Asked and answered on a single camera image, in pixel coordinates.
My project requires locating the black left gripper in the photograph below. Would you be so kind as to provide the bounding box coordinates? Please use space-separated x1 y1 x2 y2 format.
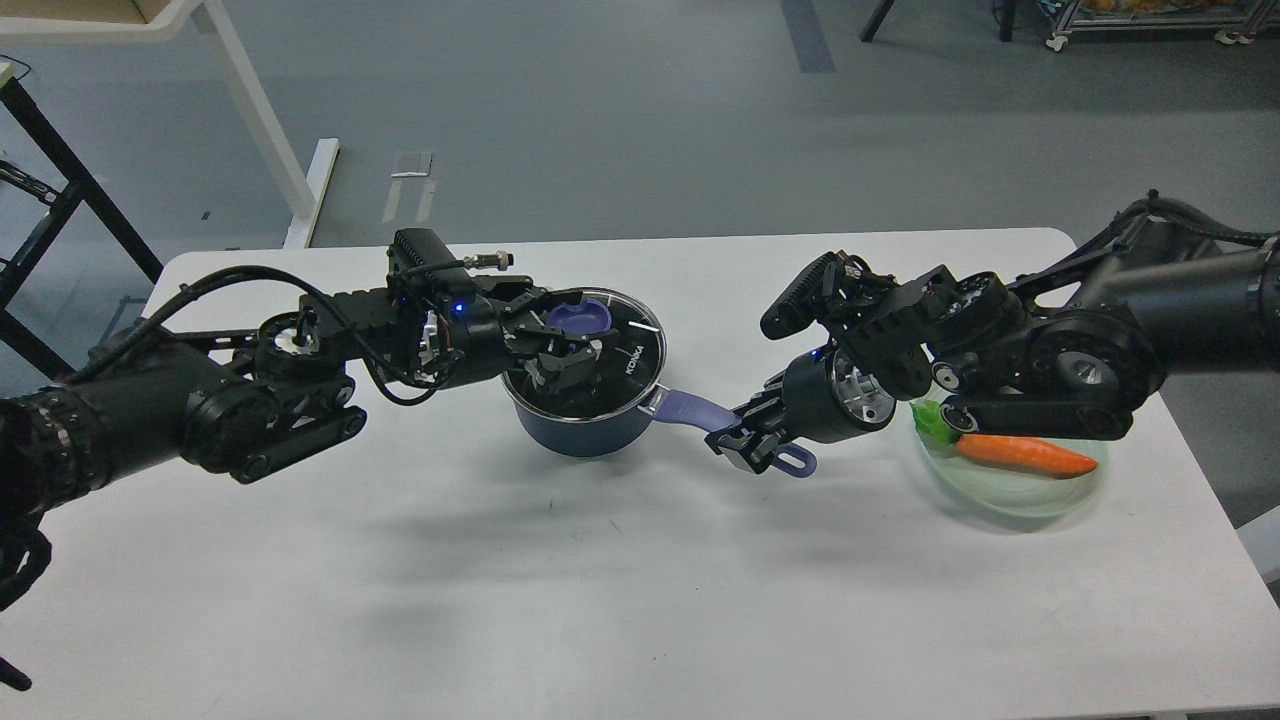
428 288 620 397

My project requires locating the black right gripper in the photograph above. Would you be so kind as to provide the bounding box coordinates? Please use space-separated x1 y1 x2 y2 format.
705 347 897 475

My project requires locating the dark blue saucepan purple handle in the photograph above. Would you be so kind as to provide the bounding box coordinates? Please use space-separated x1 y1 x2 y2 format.
503 372 818 477

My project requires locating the glass pot lid purple knob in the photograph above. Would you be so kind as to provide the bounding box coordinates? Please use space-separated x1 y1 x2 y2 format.
500 287 668 419

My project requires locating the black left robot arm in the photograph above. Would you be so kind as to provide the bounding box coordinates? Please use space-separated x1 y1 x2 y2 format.
1 258 621 607

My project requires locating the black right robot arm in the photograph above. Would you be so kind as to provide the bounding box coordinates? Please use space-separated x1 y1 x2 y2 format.
705 191 1277 473

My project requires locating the pale green glass plate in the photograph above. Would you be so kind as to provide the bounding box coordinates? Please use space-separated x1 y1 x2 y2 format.
911 395 1108 519

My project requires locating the orange toy carrot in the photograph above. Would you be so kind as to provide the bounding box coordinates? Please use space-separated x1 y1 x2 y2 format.
910 400 1100 479

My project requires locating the wheeled metal cart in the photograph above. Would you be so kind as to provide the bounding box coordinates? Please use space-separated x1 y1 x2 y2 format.
1044 1 1277 53

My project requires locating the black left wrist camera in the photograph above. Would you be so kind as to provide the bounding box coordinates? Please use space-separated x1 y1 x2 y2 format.
387 228 515 301

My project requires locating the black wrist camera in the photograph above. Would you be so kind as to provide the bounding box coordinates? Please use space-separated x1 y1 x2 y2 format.
759 251 849 340
387 228 515 301

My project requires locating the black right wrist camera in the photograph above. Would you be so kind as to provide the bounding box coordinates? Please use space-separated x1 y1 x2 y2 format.
759 251 849 340

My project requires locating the white table frame leg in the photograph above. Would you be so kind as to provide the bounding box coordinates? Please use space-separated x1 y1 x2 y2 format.
1 1 340 250

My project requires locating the black metal rack frame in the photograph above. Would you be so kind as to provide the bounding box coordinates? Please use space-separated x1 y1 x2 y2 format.
1 61 163 379

